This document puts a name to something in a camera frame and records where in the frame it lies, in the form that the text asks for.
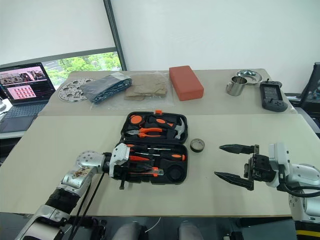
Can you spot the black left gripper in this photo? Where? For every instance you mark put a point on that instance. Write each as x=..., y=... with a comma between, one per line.
x=117, y=172

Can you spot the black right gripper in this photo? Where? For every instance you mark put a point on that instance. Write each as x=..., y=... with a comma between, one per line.
x=261, y=168

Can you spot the orange black utility knife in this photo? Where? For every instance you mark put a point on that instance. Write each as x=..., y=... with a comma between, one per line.
x=155, y=172

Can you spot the thick orange black screwdriver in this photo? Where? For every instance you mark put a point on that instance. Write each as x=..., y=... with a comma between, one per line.
x=175, y=157

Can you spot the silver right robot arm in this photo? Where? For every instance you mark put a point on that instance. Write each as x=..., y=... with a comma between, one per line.
x=305, y=195

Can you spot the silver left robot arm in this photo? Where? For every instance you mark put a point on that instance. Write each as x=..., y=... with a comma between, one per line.
x=72, y=180

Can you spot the black plastic tool case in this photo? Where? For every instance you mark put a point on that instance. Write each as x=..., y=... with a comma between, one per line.
x=175, y=175

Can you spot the slim orange black screwdriver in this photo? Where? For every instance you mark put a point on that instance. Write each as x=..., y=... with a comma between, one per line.
x=155, y=149

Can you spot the orange black tape measure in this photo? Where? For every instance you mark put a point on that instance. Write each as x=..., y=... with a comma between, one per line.
x=136, y=119

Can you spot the black tape roll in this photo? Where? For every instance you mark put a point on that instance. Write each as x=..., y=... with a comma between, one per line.
x=197, y=145

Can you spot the beige folded cloth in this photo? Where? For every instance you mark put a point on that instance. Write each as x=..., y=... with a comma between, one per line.
x=147, y=87

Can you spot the grey rounded robot knee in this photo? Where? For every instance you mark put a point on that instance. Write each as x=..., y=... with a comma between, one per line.
x=191, y=231
x=127, y=231

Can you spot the stainless steel cup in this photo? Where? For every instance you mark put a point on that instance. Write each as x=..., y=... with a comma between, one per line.
x=235, y=87

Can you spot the black handheld controller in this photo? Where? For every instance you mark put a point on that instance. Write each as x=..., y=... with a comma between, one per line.
x=272, y=96

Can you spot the dark grey folded cloth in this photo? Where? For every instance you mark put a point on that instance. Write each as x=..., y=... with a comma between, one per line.
x=105, y=86

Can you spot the red orange brick block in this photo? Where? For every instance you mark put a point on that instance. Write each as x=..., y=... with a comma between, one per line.
x=186, y=83

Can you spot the stainless steel bowl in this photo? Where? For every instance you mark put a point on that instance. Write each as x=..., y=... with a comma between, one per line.
x=253, y=76

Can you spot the perforated round metal plate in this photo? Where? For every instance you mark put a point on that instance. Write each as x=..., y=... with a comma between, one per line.
x=70, y=91

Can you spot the black office chair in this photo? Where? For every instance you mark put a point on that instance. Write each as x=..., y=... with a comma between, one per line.
x=310, y=95

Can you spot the open laptop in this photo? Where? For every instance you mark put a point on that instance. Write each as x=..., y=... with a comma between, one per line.
x=22, y=85

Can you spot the white object beside laptop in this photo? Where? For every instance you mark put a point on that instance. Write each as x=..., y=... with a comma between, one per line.
x=3, y=106

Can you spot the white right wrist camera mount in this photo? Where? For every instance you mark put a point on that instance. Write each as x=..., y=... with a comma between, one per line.
x=278, y=162

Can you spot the dark window frame post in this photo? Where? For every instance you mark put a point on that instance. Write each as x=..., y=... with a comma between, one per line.
x=115, y=35

